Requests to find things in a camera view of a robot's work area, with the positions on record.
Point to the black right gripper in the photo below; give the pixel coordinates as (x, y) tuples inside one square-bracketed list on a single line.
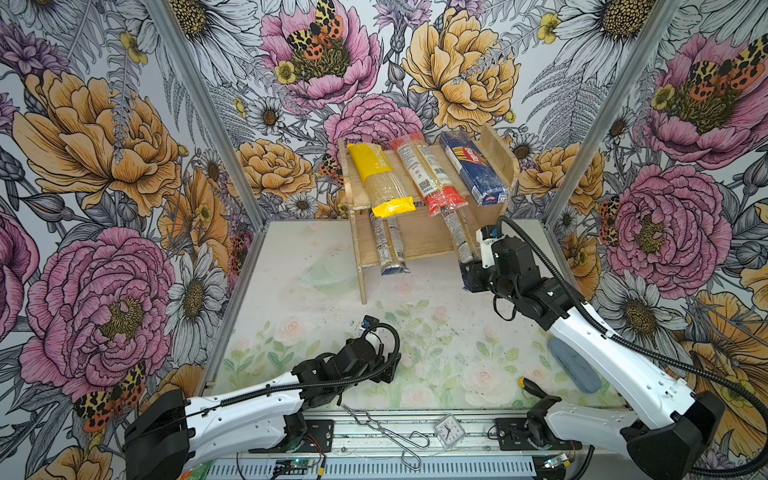
[(473, 278)]

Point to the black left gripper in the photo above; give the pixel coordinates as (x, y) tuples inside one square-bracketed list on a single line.
[(377, 374)]

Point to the Ankara spaghetti bag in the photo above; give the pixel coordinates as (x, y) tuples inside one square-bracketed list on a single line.
[(456, 222), (389, 245)]

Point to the blue Barilla spaghetti box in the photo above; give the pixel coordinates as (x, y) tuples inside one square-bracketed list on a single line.
[(483, 183)]

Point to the red spaghetti bag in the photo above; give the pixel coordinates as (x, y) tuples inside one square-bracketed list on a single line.
[(429, 177)]

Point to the yellow spaghetti bag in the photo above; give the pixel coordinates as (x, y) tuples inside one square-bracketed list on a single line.
[(385, 191)]

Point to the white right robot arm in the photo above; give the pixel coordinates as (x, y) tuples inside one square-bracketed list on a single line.
[(664, 429)]

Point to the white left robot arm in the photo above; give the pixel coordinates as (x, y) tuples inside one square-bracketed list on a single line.
[(176, 433)]

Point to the small white clock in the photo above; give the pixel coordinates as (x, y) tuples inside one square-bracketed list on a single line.
[(449, 431)]

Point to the grey blue oval pad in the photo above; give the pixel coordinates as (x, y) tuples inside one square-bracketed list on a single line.
[(577, 368)]

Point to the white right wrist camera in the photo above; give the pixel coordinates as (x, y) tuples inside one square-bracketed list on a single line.
[(486, 236)]

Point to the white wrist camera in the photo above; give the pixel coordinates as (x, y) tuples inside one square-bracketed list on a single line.
[(486, 236), (368, 325)]

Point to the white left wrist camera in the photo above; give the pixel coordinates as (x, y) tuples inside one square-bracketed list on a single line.
[(368, 325)]

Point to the metal wire tongs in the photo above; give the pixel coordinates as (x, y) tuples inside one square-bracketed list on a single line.
[(408, 445)]

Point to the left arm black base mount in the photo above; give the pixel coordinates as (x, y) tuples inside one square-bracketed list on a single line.
[(310, 436)]

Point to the yellow black handled tool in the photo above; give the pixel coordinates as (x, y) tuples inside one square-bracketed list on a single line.
[(530, 387)]

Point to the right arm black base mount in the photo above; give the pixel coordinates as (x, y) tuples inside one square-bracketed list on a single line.
[(517, 434)]

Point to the white slotted cable duct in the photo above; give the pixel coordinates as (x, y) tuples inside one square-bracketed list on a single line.
[(504, 467)]

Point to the aluminium corner post right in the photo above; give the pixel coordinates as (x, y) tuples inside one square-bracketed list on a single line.
[(650, 36)]

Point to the aluminium corner post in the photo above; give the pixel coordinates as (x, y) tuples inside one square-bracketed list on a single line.
[(650, 36), (185, 63)]

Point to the aluminium corner post left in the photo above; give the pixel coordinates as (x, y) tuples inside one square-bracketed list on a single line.
[(185, 63)]

